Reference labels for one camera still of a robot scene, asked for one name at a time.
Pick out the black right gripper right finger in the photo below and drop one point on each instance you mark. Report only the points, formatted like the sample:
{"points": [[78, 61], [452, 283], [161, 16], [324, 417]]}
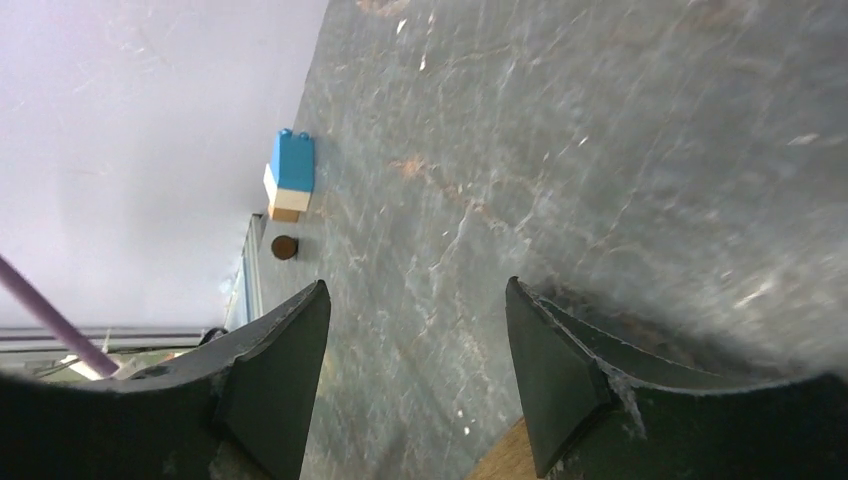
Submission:
{"points": [[597, 407]]}

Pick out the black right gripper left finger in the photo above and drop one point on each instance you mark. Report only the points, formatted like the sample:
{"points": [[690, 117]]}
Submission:
{"points": [[238, 406]]}

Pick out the blue white wooden block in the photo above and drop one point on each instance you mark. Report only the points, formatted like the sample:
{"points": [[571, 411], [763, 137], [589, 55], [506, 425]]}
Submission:
{"points": [[289, 175]]}

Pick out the small black object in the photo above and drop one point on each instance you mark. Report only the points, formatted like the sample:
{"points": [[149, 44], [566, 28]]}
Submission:
{"points": [[284, 247]]}

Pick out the brown cloth napkin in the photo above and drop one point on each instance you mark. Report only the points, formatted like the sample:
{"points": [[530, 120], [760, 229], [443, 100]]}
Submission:
{"points": [[509, 459]]}

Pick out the aluminium frame rail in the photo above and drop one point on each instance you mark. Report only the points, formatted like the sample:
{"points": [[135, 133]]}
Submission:
{"points": [[33, 350]]}

